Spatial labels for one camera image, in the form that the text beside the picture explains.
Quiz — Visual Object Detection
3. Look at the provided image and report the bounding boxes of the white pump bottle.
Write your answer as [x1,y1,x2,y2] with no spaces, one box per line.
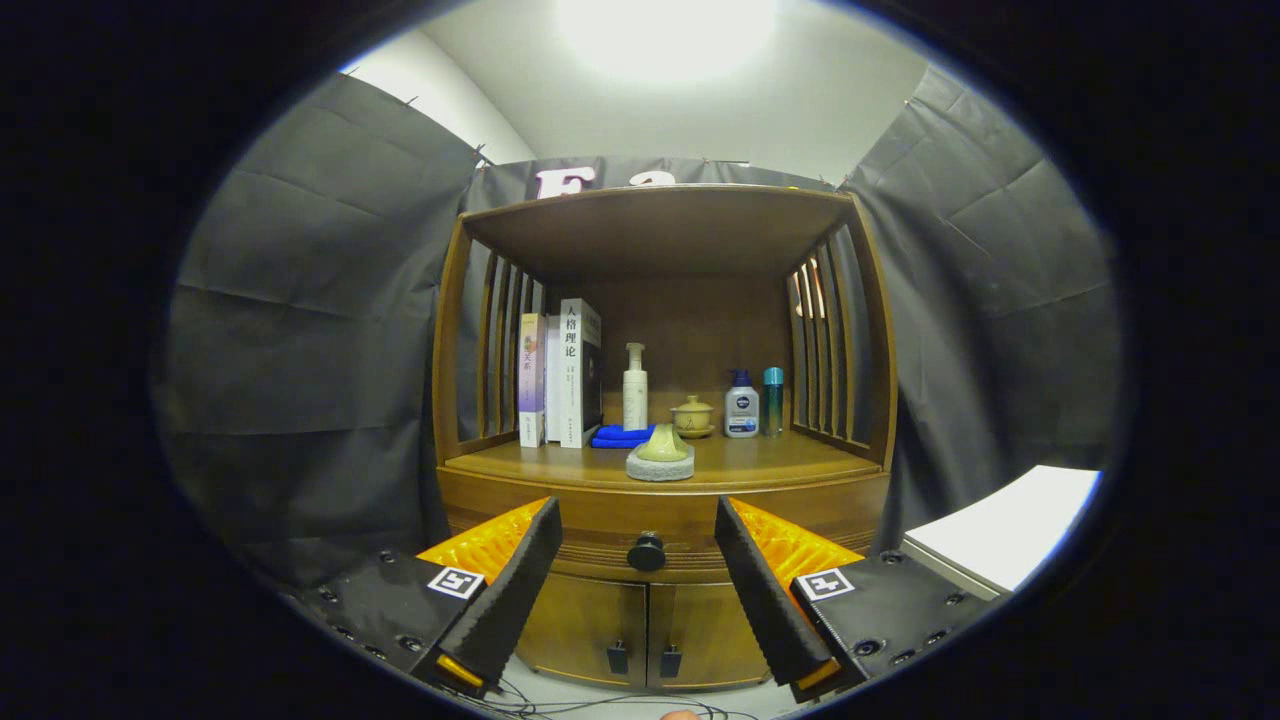
[622,343,649,431]

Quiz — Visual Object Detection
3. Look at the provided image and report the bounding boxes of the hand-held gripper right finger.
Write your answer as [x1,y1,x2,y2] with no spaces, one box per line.
[714,494,1001,704]

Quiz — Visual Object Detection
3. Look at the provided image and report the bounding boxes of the black backdrop cloth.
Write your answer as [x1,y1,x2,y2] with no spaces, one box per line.
[150,62,1123,591]

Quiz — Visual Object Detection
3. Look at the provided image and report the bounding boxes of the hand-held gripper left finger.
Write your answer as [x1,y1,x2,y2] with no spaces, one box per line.
[300,495,564,699]

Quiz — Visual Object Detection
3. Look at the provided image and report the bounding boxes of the black floor cables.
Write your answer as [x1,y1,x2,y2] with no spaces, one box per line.
[480,675,761,720]

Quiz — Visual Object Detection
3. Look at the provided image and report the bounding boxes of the purple book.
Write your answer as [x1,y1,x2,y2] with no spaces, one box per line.
[518,312,549,448]

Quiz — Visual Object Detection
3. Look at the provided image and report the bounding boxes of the white side table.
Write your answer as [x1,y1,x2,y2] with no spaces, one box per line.
[900,465,1101,601]

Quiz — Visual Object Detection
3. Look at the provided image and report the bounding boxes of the brown wooden drawer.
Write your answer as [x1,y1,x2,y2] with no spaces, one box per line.
[438,467,891,584]

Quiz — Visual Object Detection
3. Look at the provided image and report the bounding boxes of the white bottle with blue cap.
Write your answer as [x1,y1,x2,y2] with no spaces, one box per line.
[724,369,761,439]

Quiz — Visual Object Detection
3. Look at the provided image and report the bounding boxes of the white and black book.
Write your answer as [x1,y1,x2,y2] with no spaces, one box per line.
[559,298,603,449]

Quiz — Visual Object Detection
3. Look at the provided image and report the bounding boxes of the brown wooden cabinet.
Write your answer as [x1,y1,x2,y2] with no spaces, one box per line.
[432,183,898,693]

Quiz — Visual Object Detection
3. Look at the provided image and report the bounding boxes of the yellow lidded teacup with saucer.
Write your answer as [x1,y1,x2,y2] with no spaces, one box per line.
[670,395,717,440]

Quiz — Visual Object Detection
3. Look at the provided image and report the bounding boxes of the wooden cabinet door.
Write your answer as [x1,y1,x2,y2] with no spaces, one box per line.
[645,580,776,693]
[515,570,651,691]

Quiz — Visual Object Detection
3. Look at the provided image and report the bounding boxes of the thin white book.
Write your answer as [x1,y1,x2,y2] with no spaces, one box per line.
[544,315,564,444]

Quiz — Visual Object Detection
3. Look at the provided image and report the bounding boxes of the grey sponge brush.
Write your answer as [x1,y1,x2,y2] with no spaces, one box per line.
[626,422,696,482]

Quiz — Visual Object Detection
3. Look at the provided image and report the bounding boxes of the brown wooden countertop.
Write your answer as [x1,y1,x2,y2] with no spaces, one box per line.
[445,430,883,493]

